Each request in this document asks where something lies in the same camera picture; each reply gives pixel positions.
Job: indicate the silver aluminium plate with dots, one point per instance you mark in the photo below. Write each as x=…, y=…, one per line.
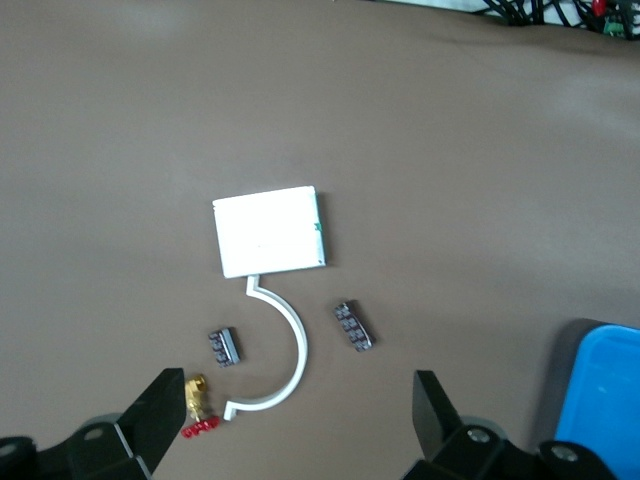
x=270, y=230

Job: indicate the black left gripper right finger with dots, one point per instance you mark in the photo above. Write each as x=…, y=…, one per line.
x=440, y=425

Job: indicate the white curved bracket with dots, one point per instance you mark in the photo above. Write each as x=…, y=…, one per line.
x=300, y=345

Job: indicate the red and green connector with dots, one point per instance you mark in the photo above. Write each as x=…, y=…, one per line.
x=614, y=26

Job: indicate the blue plastic tray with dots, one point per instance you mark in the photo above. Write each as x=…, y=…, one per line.
x=605, y=400

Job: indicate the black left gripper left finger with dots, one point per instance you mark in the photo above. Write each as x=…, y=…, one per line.
x=150, y=430

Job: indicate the dark connector block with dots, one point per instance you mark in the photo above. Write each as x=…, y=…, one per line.
x=354, y=325
x=224, y=346

